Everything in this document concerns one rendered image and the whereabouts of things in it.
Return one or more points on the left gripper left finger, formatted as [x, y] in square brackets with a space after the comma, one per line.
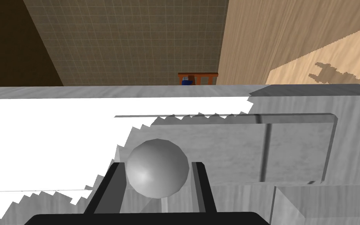
[106, 195]

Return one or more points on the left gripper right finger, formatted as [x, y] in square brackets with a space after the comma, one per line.
[203, 190]

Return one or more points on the grey ball knob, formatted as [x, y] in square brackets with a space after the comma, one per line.
[157, 168]

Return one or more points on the grey drawer front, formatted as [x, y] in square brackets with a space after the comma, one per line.
[230, 150]

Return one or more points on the grey cupboard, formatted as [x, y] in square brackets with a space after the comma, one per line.
[355, 140]

